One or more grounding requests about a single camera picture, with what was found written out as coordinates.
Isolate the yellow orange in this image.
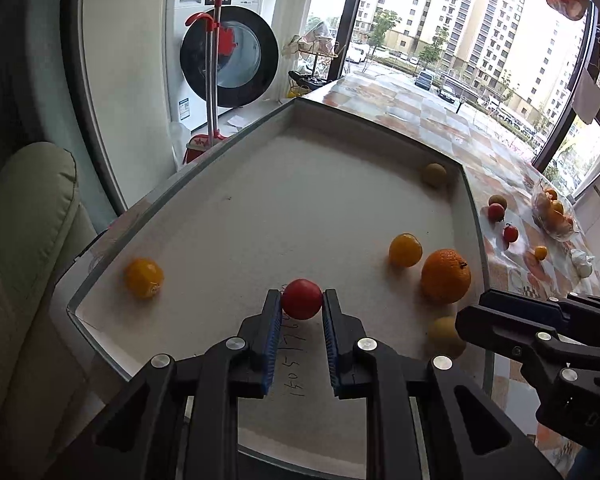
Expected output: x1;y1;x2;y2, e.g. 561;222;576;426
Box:
125;257;165;300
389;233;424;268

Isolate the clear glass bowl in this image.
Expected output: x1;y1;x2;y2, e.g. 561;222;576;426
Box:
531;180;581;240

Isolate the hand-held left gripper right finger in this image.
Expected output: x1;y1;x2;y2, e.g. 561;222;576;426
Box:
321;288;563;480

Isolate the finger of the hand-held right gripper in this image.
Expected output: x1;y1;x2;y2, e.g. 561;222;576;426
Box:
479;288;582;324
455;304;557;362

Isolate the red mop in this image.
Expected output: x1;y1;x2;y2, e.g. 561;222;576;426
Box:
182;0;238;165

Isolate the grey hanging cloth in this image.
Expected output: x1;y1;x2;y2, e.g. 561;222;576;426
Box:
571;67;600;123

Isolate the grey tray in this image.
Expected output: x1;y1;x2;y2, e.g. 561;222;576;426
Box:
66;96;496;466

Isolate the white washing machine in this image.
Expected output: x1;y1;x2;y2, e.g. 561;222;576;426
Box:
166;0;281;123

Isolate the white crumpled cloth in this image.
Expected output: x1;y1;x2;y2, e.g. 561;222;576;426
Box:
571;249;595;278

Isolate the brown kiwi in tray corner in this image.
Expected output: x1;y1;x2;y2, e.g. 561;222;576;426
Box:
421;162;448;189

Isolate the yellow pear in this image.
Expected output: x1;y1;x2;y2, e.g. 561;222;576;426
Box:
427;316;467;359

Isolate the pale green armchair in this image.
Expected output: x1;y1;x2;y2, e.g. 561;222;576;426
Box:
0;141;131;480

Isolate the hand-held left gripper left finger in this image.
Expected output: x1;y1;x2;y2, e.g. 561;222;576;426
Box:
45;287;284;480

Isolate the metal wire rack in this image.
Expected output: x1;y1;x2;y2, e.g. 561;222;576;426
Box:
280;20;341;98

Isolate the large orange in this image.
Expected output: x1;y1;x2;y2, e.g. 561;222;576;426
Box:
421;248;472;305

